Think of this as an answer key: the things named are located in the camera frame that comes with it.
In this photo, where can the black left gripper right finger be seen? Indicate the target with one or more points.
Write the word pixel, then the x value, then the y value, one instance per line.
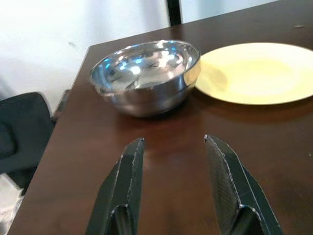
pixel 234 186

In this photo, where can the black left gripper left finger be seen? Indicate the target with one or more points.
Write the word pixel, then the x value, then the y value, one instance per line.
pixel 122 191

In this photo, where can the shiny steel bowl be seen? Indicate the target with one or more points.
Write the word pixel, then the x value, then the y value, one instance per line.
pixel 146 98

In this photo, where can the pale yellow plate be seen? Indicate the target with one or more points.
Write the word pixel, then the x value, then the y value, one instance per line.
pixel 256 73

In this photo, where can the black chair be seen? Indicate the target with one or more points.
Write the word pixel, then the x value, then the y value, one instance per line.
pixel 24 127

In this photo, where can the black upright post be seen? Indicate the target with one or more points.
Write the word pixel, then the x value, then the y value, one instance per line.
pixel 174 12

